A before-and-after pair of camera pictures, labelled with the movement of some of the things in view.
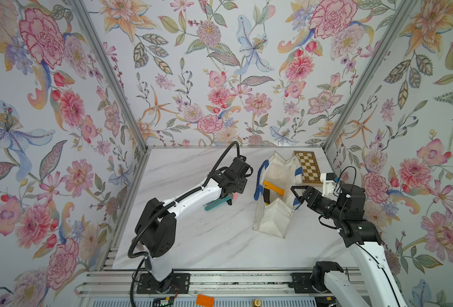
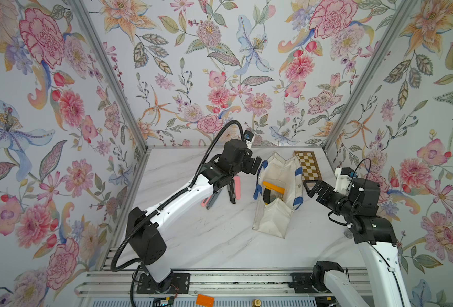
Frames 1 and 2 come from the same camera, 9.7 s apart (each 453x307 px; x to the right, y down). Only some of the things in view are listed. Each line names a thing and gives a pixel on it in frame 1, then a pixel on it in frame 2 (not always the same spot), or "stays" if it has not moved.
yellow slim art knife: x=274 y=188 stays
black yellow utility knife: x=266 y=196 stays
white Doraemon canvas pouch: x=287 y=176 stays
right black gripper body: x=324 y=207 to x=338 y=204
